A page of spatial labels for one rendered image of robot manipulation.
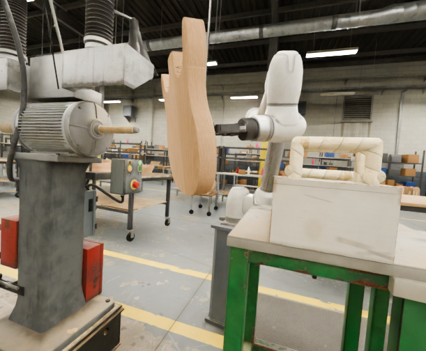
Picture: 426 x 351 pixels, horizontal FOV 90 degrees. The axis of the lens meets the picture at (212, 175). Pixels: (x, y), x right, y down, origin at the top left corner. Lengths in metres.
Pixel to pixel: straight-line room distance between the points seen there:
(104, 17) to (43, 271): 1.13
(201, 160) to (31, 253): 1.06
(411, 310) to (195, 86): 0.72
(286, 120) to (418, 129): 12.50
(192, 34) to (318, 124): 11.67
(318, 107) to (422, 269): 11.75
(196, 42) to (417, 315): 0.79
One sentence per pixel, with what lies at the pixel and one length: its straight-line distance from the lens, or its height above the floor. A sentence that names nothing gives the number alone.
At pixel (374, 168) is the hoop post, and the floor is 1.14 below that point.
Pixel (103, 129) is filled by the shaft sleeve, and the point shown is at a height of 1.25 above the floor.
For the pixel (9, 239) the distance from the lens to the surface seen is 1.48.
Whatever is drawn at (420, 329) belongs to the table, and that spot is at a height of 0.78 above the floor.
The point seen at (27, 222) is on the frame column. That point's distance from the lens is 1.36.
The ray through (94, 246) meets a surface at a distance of 1.44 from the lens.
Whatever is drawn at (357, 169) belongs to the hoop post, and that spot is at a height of 1.14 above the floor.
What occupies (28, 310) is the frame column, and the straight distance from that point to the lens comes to 1.49.
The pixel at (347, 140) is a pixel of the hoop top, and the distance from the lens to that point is 0.60.
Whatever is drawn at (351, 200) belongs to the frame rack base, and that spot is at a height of 1.06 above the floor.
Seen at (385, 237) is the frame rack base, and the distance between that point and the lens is 0.63.
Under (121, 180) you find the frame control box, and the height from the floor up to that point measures 1.00.
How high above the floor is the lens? 1.13
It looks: 3 degrees down
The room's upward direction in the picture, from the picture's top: 4 degrees clockwise
